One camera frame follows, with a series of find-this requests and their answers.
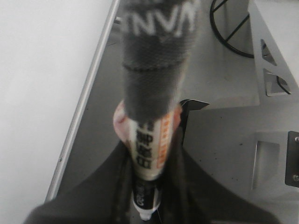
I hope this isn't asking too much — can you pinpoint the black white whiteboard marker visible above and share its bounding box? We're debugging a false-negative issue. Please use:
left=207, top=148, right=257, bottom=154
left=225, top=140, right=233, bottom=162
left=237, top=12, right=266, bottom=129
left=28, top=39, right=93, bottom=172
left=127, top=109, right=176, bottom=221

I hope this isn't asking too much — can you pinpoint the white whiteboard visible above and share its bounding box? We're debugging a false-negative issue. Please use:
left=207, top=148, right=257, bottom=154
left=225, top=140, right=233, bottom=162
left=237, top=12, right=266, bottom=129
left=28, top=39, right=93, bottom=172
left=0, top=0, right=117, bottom=199

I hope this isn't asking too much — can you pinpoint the black metal mounting plate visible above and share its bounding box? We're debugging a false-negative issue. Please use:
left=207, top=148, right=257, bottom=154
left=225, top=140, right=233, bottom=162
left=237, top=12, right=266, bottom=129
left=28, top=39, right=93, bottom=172
left=285, top=131, right=299, bottom=188

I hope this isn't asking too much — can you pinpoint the black wire stool frame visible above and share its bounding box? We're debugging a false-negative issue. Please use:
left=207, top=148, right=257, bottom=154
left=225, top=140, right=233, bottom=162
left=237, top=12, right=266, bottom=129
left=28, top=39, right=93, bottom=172
left=209, top=0, right=254, bottom=59

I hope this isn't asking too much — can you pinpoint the grey metal bracket stand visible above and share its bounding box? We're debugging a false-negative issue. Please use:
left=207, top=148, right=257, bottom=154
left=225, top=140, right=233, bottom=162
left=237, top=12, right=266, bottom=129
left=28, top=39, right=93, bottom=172
left=248, top=0, right=299, bottom=105

